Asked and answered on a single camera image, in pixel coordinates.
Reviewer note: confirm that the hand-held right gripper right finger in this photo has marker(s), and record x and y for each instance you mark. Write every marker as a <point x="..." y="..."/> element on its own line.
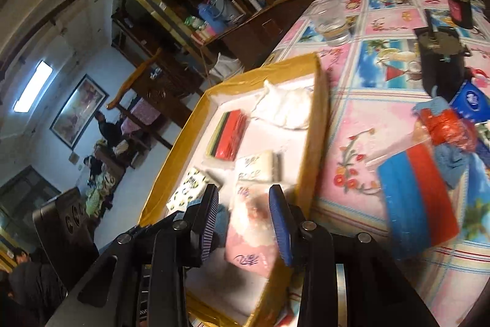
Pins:
<point x="281" y="223"/>

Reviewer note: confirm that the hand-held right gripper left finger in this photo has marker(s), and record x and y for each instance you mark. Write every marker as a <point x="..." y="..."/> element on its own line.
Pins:
<point x="208" y="223"/>

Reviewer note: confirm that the blue towel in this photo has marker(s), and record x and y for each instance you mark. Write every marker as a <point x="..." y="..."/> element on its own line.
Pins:
<point x="222" y="219"/>
<point x="451" y="166"/>

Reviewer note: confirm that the pink tissue pack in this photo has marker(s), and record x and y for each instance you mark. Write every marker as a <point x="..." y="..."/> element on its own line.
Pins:
<point x="249" y="231"/>

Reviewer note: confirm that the yellow green black red sponge pack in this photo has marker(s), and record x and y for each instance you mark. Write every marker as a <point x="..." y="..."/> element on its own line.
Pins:
<point x="229" y="137"/>

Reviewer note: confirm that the yellow taped cardboard box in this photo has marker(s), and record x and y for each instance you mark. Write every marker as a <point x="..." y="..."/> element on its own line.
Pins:
<point x="317" y="127"/>

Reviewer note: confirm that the blue red sponge pack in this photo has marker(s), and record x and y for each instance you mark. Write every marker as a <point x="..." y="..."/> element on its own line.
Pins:
<point x="417" y="196"/>

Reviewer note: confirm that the red plastic bag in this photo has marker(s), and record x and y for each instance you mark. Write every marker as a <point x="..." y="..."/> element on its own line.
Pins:
<point x="448" y="129"/>

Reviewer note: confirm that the blue floral tissue pack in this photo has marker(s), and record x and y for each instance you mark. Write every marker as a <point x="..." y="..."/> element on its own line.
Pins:
<point x="471" y="99"/>

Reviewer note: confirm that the lemon print tissue pack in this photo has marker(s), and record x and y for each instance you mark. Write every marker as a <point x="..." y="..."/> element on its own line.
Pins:
<point x="187" y="189"/>

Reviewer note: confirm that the white labelled tissue pack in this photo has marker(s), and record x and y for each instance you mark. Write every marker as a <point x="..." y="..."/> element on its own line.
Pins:
<point x="256" y="168"/>

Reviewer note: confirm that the white cloth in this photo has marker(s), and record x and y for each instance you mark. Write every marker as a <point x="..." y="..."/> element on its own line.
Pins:
<point x="283" y="104"/>

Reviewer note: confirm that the wooden chair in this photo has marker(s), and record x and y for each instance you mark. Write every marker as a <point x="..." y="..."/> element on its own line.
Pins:
<point x="160" y="93"/>

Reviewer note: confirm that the black speaker cabinet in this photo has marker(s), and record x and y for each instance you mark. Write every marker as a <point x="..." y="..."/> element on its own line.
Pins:
<point x="65" y="231"/>

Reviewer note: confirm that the white plastic bag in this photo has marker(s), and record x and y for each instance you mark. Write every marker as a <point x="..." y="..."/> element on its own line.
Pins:
<point x="227" y="68"/>

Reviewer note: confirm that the green snack packets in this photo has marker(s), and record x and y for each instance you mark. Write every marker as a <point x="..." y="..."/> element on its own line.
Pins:
<point x="199" y="30"/>

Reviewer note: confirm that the blue thermos jug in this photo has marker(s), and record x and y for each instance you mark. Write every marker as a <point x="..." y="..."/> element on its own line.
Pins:
<point x="212" y="20"/>

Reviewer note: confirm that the clear drinking glass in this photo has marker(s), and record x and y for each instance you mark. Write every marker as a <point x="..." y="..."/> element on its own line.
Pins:
<point x="331" y="24"/>

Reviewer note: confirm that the grey kettle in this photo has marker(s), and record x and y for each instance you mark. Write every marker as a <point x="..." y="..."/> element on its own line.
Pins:
<point x="229" y="5"/>

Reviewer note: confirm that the ceiling light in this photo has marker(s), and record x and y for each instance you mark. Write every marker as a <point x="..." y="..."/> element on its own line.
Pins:
<point x="32" y="85"/>

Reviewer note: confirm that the white plastic bottle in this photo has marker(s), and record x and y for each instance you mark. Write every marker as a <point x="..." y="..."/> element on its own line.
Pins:
<point x="254" y="1"/>

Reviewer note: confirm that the black cylindrical device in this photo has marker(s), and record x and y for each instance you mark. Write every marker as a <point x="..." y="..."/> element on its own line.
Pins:
<point x="440" y="59"/>

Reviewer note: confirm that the black bottle with wooden cap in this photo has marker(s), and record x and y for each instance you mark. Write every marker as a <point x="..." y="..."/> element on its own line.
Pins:
<point x="459" y="5"/>

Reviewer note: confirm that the framed wall picture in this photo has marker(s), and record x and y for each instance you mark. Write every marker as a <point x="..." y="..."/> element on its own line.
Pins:
<point x="78" y="110"/>

